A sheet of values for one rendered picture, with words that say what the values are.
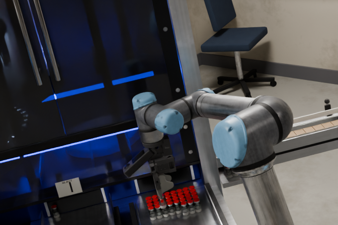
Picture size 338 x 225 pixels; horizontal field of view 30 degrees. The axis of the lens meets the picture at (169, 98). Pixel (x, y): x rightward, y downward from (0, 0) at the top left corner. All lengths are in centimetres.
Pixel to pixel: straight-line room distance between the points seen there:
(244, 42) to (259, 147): 361
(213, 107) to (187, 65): 35
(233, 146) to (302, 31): 392
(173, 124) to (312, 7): 351
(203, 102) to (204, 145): 42
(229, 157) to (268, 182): 12
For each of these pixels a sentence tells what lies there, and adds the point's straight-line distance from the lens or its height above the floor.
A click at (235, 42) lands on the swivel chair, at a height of 49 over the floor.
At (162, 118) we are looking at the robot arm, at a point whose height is 132.
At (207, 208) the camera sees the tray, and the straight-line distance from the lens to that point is 222.
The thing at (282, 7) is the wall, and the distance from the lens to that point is 543.
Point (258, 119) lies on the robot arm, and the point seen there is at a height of 140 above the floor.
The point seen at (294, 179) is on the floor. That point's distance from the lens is 405.
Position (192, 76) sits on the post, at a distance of 216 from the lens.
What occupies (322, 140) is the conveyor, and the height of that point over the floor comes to 89.
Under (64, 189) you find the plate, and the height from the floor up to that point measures 102.
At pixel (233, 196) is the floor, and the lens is 397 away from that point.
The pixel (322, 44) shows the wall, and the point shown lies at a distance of 532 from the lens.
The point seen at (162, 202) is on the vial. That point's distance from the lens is 212.
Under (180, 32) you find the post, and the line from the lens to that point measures 211.
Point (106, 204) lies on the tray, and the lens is 238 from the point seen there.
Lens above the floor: 205
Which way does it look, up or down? 21 degrees down
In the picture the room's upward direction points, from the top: 12 degrees counter-clockwise
